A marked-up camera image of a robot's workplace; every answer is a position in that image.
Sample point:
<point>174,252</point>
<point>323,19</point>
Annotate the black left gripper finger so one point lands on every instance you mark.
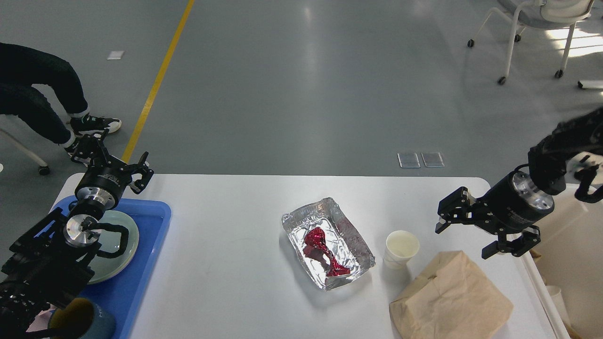
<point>91,151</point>
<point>138,175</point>

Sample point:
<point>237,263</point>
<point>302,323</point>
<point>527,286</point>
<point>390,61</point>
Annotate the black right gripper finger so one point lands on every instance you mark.
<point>528,239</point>
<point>460,207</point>

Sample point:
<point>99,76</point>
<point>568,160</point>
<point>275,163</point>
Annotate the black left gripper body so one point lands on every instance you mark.
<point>104,185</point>

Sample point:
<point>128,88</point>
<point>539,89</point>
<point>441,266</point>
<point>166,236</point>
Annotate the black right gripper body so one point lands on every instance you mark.
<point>512,205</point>

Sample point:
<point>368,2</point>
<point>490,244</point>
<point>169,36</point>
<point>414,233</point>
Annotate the white paper cup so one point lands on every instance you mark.
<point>558,301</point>
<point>400,247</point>

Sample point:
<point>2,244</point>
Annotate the light green plate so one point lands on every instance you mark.
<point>104,268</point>

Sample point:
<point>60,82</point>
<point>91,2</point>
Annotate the dark teal mug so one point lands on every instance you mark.
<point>82,319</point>

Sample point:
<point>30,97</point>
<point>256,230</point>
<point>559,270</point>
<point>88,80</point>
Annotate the pink mug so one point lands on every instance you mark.
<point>42,319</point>

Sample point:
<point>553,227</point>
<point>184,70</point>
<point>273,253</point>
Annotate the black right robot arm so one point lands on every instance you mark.
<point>573,147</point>

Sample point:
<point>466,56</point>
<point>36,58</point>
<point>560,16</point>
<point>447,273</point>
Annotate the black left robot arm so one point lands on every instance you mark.
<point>50,262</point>

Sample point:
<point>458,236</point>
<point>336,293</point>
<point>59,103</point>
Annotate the white plastic bin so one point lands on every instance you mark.
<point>571,265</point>

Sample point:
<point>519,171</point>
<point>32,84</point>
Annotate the grey floor plate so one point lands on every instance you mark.
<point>433,159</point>
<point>408,160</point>

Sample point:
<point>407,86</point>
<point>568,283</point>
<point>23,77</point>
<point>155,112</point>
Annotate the flat brown paper bag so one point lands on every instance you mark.
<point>452,298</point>

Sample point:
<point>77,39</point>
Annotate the aluminium foil tray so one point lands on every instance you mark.
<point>342,238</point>

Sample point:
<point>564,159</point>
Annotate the white bar on floor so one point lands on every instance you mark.
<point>591,84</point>

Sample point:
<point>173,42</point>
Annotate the red crumpled wrapper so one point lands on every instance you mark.
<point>315,248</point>

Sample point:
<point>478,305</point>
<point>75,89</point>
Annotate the white office chair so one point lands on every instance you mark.
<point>541,15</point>

